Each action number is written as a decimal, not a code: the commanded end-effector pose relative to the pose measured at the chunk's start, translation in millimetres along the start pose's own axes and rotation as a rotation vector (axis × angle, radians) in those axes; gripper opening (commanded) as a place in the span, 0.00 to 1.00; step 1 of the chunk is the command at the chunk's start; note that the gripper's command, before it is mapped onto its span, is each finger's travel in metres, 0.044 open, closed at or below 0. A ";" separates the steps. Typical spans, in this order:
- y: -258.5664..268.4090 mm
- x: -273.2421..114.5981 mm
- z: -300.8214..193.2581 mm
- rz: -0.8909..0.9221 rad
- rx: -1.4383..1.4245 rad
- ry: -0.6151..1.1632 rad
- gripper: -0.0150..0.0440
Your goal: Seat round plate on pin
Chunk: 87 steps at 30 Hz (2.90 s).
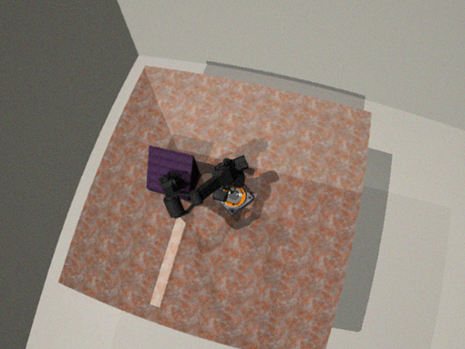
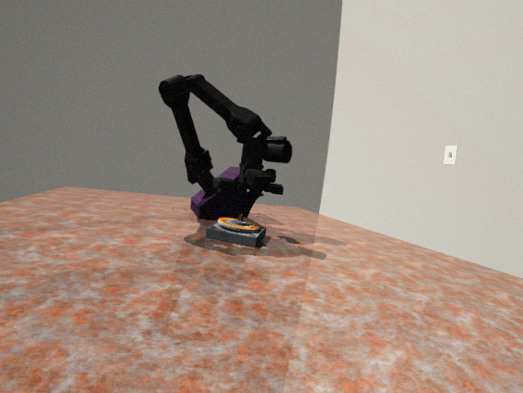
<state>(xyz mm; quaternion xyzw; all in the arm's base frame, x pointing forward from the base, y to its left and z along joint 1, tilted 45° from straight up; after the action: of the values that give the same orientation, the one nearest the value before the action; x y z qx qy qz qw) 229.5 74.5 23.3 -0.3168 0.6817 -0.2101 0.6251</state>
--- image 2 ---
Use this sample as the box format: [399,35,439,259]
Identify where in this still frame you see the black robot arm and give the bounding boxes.
[159,74,293,196]

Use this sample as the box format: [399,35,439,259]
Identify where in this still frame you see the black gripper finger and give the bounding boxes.
[246,191,263,218]
[233,190,249,218]

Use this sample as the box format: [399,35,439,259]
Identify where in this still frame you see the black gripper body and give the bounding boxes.
[213,158,284,195]

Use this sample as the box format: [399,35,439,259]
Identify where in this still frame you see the orange round plate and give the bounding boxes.
[218,214,260,233]

